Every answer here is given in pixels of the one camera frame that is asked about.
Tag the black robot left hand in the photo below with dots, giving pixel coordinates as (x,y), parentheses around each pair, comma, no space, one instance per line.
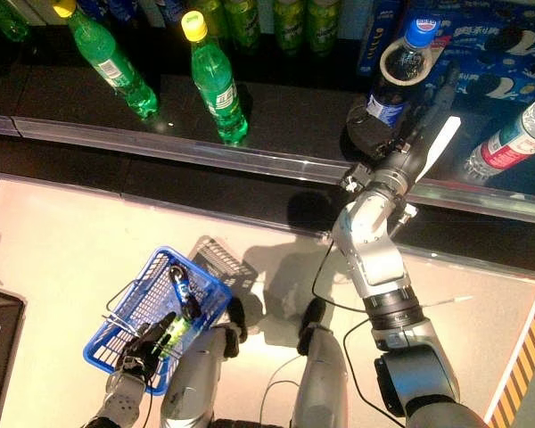
(142,352)

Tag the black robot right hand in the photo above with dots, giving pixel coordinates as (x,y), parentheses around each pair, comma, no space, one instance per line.
(370,134)

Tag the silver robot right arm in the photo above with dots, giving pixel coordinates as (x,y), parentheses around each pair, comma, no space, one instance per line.
(374,249)

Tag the small green drink bottle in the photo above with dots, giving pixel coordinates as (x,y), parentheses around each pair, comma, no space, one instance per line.
(178,332)

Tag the silver robot left leg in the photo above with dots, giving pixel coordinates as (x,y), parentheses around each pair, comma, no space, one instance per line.
(191,383)

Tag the silver robot leg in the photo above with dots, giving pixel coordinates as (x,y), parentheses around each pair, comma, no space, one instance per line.
(321,383)
(191,383)

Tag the black robot left foot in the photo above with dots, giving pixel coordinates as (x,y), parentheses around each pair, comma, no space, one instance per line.
(237,316)

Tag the black robot foot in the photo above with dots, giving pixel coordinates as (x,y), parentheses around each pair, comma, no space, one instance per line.
(237,316)
(314,316)

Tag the green soda can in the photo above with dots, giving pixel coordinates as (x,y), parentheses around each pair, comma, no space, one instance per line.
(323,27)
(290,27)
(216,11)

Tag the clear water bottle red label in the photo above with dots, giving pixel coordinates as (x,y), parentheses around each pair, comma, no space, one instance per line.
(508,142)

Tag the black glossy cabinet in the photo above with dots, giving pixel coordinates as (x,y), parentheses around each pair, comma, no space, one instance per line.
(0,356)

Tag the green soda bottle yellow cap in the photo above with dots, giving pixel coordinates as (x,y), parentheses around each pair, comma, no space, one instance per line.
(111,67)
(216,89)

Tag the lying green bottles group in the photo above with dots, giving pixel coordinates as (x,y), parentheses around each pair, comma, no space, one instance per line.
(243,27)

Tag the black shelf base plinth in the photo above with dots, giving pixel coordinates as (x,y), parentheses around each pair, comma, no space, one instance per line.
(160,178)

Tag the black robot right foot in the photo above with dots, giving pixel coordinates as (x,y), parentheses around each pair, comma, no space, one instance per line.
(314,316)

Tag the silver robot right leg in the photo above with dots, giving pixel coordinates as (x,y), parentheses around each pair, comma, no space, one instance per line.
(321,383)

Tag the yellow black hazard tape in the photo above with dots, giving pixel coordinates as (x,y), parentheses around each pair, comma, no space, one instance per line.
(530,352)

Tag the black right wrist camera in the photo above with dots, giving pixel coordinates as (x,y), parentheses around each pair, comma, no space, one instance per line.
(354,178)

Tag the dark shelf board clear rail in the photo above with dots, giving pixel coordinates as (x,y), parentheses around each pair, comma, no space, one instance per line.
(0,89)
(294,129)
(495,203)

